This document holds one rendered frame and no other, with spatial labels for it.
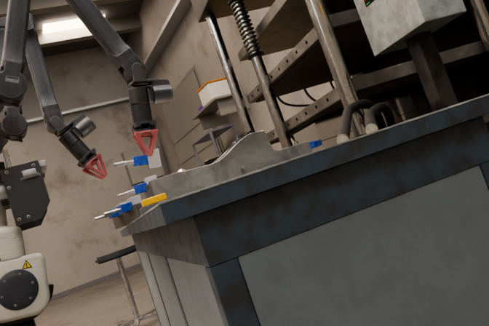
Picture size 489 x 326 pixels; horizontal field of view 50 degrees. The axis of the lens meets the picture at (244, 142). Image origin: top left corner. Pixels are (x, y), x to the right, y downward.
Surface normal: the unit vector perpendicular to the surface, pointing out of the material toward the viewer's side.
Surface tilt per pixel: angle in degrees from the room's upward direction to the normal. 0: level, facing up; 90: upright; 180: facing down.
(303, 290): 90
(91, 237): 90
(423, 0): 90
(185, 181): 90
